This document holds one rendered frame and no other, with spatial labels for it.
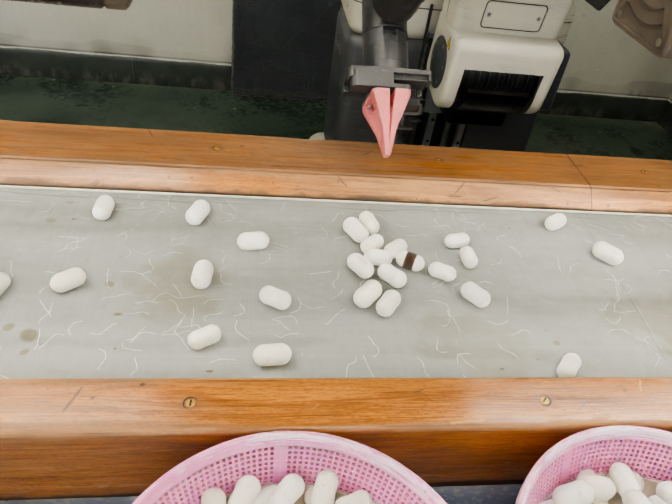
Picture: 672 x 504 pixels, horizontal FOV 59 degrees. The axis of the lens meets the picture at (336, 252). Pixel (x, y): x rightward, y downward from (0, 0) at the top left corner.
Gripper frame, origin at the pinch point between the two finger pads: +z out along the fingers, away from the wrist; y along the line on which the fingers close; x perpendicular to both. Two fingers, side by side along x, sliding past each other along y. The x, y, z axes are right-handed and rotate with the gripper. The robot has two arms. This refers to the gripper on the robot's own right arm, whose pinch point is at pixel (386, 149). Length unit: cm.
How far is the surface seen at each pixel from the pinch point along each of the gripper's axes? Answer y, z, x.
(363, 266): -4.2, 15.2, -5.8
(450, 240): 7.1, 11.4, -1.8
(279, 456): -13.9, 32.1, -19.7
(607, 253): 26.4, 12.7, -3.0
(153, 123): -53, -63, 163
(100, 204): -32.9, 8.0, 0.1
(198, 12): -37, -111, 162
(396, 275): -0.8, 16.2, -6.6
